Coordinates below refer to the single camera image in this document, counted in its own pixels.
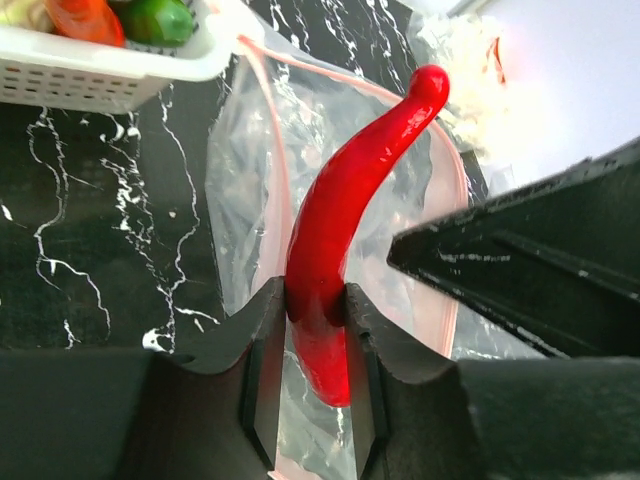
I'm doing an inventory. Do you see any small red orange pepper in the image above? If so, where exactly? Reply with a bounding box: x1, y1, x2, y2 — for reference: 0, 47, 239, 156
45, 0, 126, 48

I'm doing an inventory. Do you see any bag of white pieces top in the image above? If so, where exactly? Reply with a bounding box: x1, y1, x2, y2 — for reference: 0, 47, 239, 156
407, 12, 513, 162

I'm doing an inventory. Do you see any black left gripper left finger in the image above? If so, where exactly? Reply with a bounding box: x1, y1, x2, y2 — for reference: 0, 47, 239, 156
1, 277, 285, 479

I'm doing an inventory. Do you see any clear pink zip bag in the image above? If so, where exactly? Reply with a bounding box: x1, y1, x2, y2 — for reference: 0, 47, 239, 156
205, 35, 468, 479

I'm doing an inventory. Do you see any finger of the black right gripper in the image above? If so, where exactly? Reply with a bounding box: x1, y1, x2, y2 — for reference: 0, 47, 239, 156
387, 141, 639, 357

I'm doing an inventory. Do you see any long red chili pepper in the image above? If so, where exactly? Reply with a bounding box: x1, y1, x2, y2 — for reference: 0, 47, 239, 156
284, 65, 450, 408

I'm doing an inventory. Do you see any white plastic basket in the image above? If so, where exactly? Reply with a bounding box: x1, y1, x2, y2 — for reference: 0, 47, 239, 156
1, 1, 265, 114

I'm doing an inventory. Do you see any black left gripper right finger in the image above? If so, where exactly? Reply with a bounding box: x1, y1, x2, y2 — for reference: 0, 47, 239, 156
344, 284, 639, 479

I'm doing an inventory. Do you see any green cucumber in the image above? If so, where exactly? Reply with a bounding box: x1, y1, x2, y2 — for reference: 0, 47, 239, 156
110, 0, 195, 48

